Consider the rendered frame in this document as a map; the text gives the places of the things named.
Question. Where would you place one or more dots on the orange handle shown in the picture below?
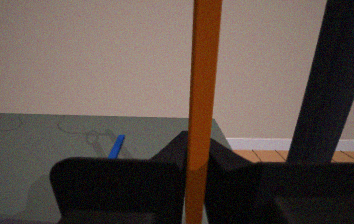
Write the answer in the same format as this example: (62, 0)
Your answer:
(204, 58)

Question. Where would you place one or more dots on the blue stick with grey loop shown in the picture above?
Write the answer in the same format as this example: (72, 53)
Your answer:
(115, 151)

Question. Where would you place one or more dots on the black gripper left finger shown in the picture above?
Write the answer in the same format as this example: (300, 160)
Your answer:
(155, 186)

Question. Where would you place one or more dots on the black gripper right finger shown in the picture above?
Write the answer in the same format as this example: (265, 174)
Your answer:
(238, 190)

